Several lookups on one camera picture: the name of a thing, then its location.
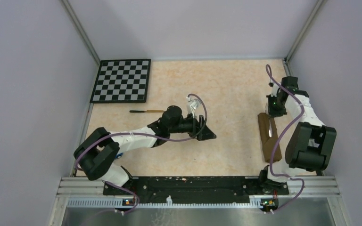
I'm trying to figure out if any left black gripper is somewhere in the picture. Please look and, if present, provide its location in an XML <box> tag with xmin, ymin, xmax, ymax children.
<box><xmin>169</xmin><ymin>112</ymin><xmax>216</xmax><ymax>141</ymax></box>

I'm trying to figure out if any brown cloth napkin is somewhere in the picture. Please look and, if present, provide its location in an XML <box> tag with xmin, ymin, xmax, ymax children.
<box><xmin>257</xmin><ymin>113</ymin><xmax>279</xmax><ymax>163</ymax></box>

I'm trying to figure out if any knife with wooden handle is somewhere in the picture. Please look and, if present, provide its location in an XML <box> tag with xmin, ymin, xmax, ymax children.
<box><xmin>129</xmin><ymin>110</ymin><xmax>165</xmax><ymax>113</ymax></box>

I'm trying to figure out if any silver metal fork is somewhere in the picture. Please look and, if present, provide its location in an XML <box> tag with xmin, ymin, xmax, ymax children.
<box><xmin>268</xmin><ymin>120</ymin><xmax>273</xmax><ymax>137</ymax></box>

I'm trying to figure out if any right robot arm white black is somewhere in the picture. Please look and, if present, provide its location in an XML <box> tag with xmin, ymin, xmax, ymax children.
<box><xmin>257</xmin><ymin>76</ymin><xmax>337</xmax><ymax>194</ymax></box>

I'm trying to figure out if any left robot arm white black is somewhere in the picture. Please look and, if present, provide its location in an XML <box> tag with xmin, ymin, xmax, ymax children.
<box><xmin>74</xmin><ymin>105</ymin><xmax>217</xmax><ymax>195</ymax></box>

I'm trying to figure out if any blue toy car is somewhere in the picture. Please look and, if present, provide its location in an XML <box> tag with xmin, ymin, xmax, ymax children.
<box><xmin>115</xmin><ymin>153</ymin><xmax>123</xmax><ymax>160</ymax></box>

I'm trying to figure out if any black white checkerboard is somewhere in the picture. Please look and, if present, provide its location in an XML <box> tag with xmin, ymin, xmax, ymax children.
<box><xmin>90</xmin><ymin>59</ymin><xmax>151</xmax><ymax>104</ymax></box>

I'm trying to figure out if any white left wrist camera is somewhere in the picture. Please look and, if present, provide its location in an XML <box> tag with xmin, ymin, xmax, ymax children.
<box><xmin>186</xmin><ymin>97</ymin><xmax>200</xmax><ymax>118</ymax></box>

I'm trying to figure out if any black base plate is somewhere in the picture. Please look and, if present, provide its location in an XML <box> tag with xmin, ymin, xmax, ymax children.
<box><xmin>103</xmin><ymin>175</ymin><xmax>289</xmax><ymax>205</ymax></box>

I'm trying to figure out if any aluminium frame rail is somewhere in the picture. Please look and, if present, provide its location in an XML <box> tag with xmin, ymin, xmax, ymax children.
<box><xmin>57</xmin><ymin>176</ymin><xmax>340</xmax><ymax>210</ymax></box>

